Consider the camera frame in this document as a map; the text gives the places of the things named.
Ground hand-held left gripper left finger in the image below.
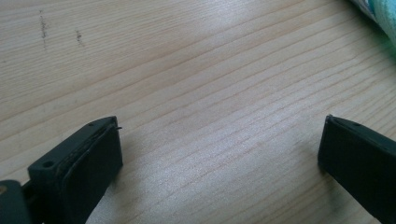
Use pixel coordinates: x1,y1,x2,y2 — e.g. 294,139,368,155
23,116,124,224

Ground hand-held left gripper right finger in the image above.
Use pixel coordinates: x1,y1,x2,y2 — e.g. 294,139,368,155
317,114,396,224

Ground teal and white cloth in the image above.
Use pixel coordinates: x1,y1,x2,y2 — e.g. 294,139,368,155
348,0,396,48

